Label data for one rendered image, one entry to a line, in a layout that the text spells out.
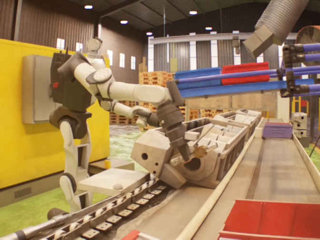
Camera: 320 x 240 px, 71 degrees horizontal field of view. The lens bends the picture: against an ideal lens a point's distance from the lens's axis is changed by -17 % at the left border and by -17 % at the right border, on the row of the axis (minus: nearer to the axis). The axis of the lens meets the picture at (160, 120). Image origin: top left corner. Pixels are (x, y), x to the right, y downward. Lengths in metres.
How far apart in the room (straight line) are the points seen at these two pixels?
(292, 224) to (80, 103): 1.21
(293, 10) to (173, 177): 7.86
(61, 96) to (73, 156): 0.36
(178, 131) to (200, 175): 0.30
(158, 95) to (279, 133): 2.04
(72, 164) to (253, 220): 1.20
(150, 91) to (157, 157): 0.32
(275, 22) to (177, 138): 7.61
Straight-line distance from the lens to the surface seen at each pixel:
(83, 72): 1.19
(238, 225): 0.69
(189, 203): 1.03
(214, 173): 1.17
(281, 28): 8.41
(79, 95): 1.47
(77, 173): 1.62
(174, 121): 0.95
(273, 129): 2.82
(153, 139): 1.18
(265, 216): 0.67
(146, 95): 0.97
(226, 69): 1.59
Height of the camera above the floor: 1.14
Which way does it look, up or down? 4 degrees down
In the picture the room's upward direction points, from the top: straight up
